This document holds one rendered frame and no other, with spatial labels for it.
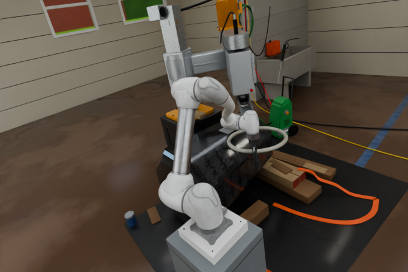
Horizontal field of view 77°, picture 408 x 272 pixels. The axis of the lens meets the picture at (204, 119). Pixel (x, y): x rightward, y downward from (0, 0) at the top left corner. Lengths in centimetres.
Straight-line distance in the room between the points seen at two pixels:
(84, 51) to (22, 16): 155
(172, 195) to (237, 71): 143
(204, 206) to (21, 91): 696
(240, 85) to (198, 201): 147
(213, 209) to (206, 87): 62
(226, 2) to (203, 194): 225
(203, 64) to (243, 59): 74
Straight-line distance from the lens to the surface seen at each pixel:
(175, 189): 146
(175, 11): 305
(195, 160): 223
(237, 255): 149
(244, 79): 252
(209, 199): 134
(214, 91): 132
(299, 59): 545
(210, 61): 310
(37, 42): 792
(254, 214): 260
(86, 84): 823
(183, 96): 141
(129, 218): 292
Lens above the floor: 197
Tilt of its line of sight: 23 degrees down
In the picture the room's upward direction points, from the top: 10 degrees counter-clockwise
